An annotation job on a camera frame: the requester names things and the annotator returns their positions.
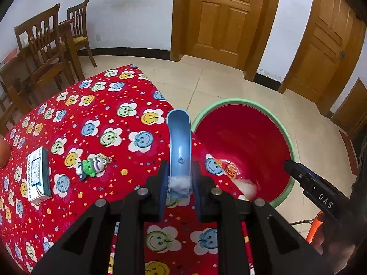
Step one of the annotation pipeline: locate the tall-backed wooden chair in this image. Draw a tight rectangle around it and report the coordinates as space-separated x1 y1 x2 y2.
14 4 75 92

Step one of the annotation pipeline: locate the orange plastic object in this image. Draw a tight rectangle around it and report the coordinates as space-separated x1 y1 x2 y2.
289 210 326 245

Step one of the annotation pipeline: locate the narrow wooden door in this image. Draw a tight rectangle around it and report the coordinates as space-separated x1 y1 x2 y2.
330 77 367 138

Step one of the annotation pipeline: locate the wooden door with silver handle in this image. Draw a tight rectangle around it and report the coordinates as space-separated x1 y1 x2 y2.
170 0 283 82

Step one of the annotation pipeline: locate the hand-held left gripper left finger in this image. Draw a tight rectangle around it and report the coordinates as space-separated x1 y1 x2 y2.
31 161 170 275

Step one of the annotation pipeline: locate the red apple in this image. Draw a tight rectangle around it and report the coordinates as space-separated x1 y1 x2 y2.
0 139 11 167

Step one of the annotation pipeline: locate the blue curved plastic piece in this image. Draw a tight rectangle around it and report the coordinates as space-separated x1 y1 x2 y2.
166 108 192 207

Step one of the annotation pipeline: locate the red floor mat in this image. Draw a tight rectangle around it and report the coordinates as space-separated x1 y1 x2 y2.
339 130 358 175

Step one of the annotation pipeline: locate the white tissue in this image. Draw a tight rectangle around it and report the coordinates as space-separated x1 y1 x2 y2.
235 178 260 201

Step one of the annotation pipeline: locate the wooden chair with yellow cushion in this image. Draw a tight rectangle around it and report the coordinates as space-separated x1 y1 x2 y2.
59 0 97 81

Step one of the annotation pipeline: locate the wooden door with round knob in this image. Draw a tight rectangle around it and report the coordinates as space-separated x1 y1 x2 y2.
278 0 366 117

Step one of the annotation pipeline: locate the white and teal medicine box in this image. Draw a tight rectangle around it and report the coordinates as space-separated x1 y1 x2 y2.
26 146 52 204

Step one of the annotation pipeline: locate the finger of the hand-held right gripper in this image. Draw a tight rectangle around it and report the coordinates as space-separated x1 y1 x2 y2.
284 159 317 197

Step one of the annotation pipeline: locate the red basin with green rim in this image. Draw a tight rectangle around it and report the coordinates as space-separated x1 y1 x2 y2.
191 98 296 209

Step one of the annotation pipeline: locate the white cotton wad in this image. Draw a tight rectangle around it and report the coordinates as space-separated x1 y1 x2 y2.
167 176 191 207

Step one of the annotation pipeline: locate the green toy figure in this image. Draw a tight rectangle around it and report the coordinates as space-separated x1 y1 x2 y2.
76 154 112 182

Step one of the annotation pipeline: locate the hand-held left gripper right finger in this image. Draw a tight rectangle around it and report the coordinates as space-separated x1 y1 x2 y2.
192 162 334 275

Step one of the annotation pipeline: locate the red floral tablecloth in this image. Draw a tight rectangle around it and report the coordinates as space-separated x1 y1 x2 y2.
0 64 259 275

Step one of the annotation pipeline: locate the wooden dining table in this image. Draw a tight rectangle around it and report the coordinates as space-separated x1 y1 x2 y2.
0 47 33 136

